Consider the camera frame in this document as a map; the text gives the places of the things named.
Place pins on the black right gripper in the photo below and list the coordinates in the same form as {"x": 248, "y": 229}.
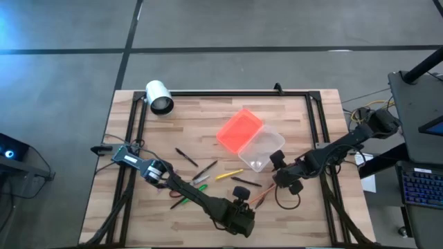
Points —
{"x": 290, "y": 173}

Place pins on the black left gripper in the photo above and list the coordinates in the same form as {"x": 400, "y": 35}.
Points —
{"x": 239, "y": 221}

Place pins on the black pen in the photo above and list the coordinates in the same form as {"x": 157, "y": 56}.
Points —
{"x": 186, "y": 157}
{"x": 176, "y": 205}
{"x": 246, "y": 181}
{"x": 205, "y": 170}

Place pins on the yellow pencil with eraser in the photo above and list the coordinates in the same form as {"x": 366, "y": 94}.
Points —
{"x": 257, "y": 198}

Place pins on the brown ballpoint pen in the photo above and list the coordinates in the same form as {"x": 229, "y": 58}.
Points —
{"x": 260, "y": 203}

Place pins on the yellow pen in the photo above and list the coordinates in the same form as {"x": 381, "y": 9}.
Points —
{"x": 228, "y": 174}

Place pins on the green pen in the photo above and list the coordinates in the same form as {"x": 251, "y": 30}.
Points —
{"x": 202, "y": 188}

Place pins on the red and black scissors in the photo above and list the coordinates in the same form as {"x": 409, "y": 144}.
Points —
{"x": 201, "y": 179}

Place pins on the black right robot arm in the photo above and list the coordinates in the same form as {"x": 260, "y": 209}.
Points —
{"x": 346, "y": 141}

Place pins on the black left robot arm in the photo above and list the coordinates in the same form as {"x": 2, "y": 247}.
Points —
{"x": 194, "y": 193}

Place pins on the clear plastic supply box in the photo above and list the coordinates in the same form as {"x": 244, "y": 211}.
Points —
{"x": 263, "y": 148}

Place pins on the orange plastic box lid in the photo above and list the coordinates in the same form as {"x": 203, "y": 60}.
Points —
{"x": 239, "y": 131}

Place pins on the cart caster wheel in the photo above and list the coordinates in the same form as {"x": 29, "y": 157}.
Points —
{"x": 403, "y": 231}

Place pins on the white cylindrical spotlight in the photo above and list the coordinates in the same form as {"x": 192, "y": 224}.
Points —
{"x": 157, "y": 91}

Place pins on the keyboard with blue lights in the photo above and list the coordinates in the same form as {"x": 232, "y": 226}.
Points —
{"x": 420, "y": 186}

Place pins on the tablet screen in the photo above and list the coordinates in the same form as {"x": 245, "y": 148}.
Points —
{"x": 434, "y": 128}

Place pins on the black cart pole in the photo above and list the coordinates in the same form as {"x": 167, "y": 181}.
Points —
{"x": 424, "y": 65}

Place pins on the black device with blue light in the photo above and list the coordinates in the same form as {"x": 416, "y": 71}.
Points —
{"x": 14, "y": 147}

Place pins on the black frame clamp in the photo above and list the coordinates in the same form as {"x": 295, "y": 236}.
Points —
{"x": 100, "y": 149}
{"x": 278, "y": 88}

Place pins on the black metal table frame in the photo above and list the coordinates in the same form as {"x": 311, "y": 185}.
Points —
{"x": 225, "y": 93}

